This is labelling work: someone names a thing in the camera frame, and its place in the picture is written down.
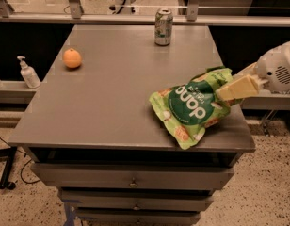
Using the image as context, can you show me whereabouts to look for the white pump sanitizer bottle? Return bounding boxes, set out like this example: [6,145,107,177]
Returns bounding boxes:
[17,56,40,89]

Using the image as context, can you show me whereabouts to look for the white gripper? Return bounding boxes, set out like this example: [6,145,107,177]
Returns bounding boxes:
[216,41,290,101]

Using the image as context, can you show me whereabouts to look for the metal window railing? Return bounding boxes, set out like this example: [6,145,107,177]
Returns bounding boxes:
[0,0,290,27]

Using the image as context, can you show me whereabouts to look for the black stand leg with wheel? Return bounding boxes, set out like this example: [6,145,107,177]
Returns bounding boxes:
[0,147,17,190]

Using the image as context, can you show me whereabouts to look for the green rice chip bag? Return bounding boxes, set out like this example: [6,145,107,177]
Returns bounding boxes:
[149,67,239,150]

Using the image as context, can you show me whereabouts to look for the orange fruit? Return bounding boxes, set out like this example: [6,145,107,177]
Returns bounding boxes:
[62,48,82,69]

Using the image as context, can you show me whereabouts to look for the grey drawer cabinet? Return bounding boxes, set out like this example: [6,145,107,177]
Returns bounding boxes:
[10,25,254,226]

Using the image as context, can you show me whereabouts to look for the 7up soda can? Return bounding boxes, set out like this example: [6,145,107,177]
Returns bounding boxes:
[154,8,173,46]

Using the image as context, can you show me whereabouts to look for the black floor cable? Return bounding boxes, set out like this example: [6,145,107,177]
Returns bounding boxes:
[0,132,41,186]

